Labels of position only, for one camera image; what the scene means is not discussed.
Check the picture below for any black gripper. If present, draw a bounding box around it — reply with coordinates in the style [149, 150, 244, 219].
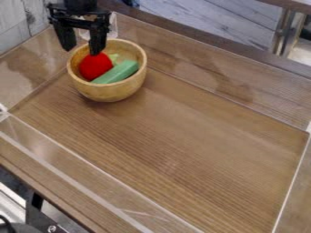
[46, 0, 112, 56]

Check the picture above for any wooden bowl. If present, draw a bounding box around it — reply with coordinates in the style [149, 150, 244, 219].
[66, 39, 147, 102]

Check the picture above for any red fruit with green leaf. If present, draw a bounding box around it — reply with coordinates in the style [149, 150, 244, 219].
[78, 53, 118, 81]

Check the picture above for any green rectangular block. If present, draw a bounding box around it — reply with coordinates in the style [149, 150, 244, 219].
[92, 60, 139, 84]

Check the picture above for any black table leg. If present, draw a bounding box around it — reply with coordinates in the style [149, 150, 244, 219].
[30, 192, 44, 210]

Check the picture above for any clear acrylic tray wall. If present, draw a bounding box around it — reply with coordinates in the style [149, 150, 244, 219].
[0, 109, 203, 233]

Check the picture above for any metal frame in background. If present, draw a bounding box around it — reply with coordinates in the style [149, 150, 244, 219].
[269, 9, 307, 57]

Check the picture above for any black cable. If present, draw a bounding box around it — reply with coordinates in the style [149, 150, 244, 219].
[0, 214, 17, 233]

